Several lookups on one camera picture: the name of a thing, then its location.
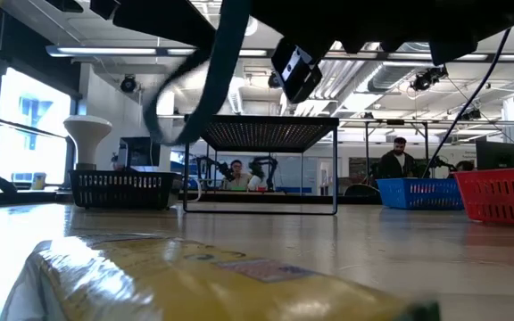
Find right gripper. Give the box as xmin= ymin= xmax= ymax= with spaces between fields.
xmin=247 ymin=0 xmax=514 ymax=67

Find yellow crayon box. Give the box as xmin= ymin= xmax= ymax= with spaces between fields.
xmin=0 ymin=233 xmax=442 ymax=321

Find long ceiling light bar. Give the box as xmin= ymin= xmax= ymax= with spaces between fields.
xmin=45 ymin=44 xmax=514 ymax=62

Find white ceiling pipes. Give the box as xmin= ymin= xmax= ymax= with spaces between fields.
xmin=292 ymin=42 xmax=386 ymax=117

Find white mushroom lamp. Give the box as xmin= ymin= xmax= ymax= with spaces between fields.
xmin=62 ymin=114 xmax=114 ymax=171

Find large window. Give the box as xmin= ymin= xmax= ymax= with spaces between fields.
xmin=0 ymin=66 xmax=78 ymax=188

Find black computer monitor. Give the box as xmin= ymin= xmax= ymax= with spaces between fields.
xmin=475 ymin=140 xmax=514 ymax=170
xmin=117 ymin=136 xmax=163 ymax=173

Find black mesh riser shelf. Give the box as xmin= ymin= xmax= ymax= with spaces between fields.
xmin=182 ymin=113 xmax=341 ymax=216

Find blue plastic basket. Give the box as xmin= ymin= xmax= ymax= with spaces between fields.
xmin=376 ymin=177 xmax=465 ymax=211

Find black plastic basket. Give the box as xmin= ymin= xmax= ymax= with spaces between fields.
xmin=68 ymin=169 xmax=183 ymax=210

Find red plastic basket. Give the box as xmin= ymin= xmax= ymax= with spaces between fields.
xmin=453 ymin=167 xmax=514 ymax=229

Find silver ventilation duct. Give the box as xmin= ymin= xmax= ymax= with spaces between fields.
xmin=366 ymin=62 xmax=419 ymax=94

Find black ceiling camera cluster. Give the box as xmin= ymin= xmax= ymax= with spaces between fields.
xmin=410 ymin=65 xmax=449 ymax=93

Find white hanging ring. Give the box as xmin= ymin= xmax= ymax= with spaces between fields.
xmin=244 ymin=15 xmax=260 ymax=37

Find background black gantry frame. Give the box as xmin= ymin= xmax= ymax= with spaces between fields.
xmin=336 ymin=118 xmax=432 ymax=179

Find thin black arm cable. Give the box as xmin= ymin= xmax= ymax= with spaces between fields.
xmin=420 ymin=27 xmax=513 ymax=180

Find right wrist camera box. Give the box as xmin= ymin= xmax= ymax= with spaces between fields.
xmin=269 ymin=38 xmax=324 ymax=105

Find white lamp cable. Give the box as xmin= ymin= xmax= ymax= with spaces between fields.
xmin=187 ymin=176 xmax=203 ymax=204

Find black aluminium table frame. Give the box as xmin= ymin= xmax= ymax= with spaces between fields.
xmin=0 ymin=189 xmax=383 ymax=206

